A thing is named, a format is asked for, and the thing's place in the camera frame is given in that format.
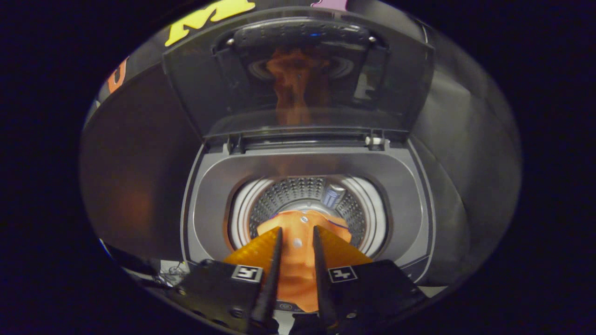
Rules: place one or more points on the transparent washing machine lid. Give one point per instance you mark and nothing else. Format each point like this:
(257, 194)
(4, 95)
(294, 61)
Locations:
(195, 93)

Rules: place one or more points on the orange polo shirt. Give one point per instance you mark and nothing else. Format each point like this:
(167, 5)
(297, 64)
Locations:
(298, 270)

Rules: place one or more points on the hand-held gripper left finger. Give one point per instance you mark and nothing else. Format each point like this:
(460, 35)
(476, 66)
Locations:
(272, 288)

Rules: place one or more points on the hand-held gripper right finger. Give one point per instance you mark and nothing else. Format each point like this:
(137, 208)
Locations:
(321, 288)

